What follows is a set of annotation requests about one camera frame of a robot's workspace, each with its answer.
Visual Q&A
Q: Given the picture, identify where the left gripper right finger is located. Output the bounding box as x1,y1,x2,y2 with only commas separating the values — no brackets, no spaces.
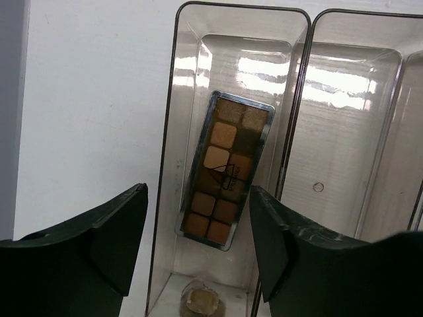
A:
249,186,422,316

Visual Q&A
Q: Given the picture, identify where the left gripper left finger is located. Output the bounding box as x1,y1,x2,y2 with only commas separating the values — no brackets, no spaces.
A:
1,184,148,316

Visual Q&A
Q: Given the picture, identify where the brown eyeshadow palette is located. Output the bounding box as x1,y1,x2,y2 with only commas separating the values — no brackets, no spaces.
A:
175,90,275,251

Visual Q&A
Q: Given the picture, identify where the right clear organizer bin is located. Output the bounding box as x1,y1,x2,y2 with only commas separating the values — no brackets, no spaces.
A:
356,52,422,242

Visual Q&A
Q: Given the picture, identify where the middle clear organizer bin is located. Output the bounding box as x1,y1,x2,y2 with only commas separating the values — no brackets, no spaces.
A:
258,9,422,316

